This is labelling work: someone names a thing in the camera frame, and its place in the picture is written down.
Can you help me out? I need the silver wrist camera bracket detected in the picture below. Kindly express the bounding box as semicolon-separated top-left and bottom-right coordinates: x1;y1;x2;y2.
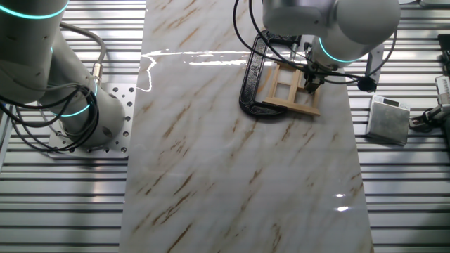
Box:
364;44;386;80

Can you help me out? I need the grey cable with metal connector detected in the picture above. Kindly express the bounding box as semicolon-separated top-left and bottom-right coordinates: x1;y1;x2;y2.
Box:
60;22;108;86

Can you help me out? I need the silver aluminium frame beam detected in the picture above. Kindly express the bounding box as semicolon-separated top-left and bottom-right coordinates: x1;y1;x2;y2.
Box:
0;103;13;166

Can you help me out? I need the black cable bundle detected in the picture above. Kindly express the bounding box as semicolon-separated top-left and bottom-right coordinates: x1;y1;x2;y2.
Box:
0;85;101;154

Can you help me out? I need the marble pattern board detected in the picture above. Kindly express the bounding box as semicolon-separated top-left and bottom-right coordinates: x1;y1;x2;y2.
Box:
118;0;375;253

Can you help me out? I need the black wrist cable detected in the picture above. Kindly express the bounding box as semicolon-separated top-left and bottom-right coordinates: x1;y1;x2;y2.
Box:
247;0;361;82
231;0;309;73

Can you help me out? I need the black connector with cable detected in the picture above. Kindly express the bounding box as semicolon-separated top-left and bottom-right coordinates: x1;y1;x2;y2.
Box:
409;104;450;134

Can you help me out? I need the silver perforated base plate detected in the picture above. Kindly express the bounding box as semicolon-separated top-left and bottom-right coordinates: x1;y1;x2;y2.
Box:
47;83;137;159

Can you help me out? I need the silver digital scale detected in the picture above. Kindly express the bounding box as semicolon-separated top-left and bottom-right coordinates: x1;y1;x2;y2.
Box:
365;94;411;147

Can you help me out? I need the black metal C-clamp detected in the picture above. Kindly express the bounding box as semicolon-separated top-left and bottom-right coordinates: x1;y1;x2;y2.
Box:
238;30;303;119

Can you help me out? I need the grey flat object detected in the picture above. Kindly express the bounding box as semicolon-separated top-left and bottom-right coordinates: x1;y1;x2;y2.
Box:
418;0;450;8

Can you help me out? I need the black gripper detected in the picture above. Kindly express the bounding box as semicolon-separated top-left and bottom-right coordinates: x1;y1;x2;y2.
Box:
304;64;327;95

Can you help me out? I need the grey vented device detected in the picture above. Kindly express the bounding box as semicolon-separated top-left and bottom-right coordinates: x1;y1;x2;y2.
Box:
435;75;450;105

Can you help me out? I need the small wooden sliding window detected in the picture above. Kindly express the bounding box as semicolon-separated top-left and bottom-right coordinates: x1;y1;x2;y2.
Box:
262;62;323;117

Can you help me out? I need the black box device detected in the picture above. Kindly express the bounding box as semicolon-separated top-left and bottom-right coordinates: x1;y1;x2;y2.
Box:
437;34;450;74

